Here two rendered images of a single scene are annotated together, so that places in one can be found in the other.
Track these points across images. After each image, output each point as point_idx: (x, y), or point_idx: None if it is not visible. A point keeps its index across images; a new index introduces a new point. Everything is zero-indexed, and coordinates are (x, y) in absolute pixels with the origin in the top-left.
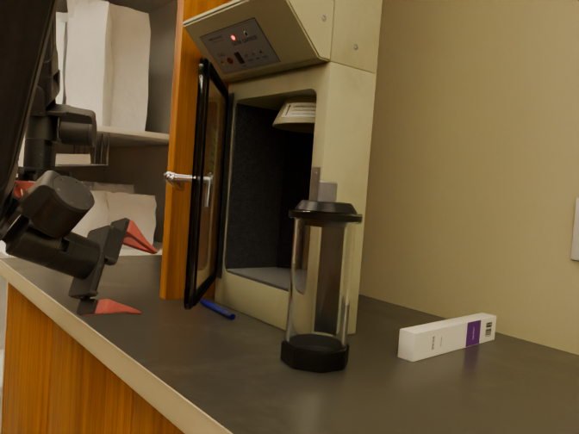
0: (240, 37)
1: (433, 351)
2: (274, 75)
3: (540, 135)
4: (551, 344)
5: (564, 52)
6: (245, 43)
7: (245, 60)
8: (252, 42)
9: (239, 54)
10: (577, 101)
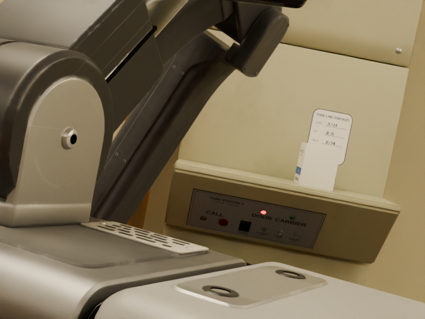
0: (277, 216)
1: None
2: (269, 245)
3: (386, 271)
4: None
5: (416, 202)
6: (276, 221)
7: (252, 230)
8: (289, 225)
9: (250, 224)
10: (422, 249)
